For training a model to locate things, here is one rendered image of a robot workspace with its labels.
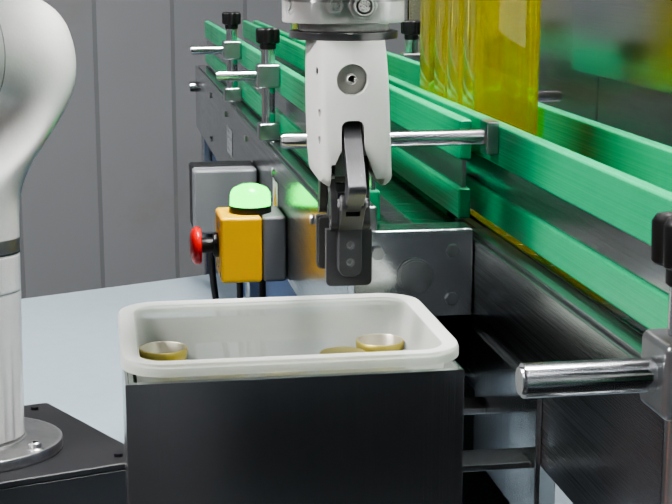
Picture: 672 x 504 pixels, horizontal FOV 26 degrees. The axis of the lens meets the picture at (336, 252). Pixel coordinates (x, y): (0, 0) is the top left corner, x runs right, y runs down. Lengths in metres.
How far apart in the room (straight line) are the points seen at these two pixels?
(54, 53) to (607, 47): 0.51
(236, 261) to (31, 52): 0.33
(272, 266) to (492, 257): 0.48
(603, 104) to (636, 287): 0.64
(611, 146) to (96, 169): 2.83
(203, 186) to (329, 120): 0.83
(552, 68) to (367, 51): 0.69
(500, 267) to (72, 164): 2.82
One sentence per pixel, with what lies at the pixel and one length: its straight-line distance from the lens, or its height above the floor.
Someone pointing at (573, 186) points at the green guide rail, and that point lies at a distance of 0.96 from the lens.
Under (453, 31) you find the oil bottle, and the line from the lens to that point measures 1.32.
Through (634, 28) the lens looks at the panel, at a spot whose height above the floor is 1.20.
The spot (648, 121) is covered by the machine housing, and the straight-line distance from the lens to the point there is 1.37.
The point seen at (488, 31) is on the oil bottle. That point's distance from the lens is 1.25.
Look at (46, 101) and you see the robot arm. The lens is 1.36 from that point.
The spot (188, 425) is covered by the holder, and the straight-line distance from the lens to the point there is 0.94.
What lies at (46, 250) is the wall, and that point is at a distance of 3.83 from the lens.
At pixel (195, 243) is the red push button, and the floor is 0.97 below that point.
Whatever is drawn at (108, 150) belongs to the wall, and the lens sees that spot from 3.85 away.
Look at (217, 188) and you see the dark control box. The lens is 1.79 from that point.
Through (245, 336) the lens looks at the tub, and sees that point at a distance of 1.09.
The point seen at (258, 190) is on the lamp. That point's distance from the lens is 1.53.
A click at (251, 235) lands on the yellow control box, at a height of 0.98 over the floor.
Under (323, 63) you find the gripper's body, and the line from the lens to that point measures 0.97.
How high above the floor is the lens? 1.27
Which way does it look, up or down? 12 degrees down
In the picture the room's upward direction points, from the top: straight up
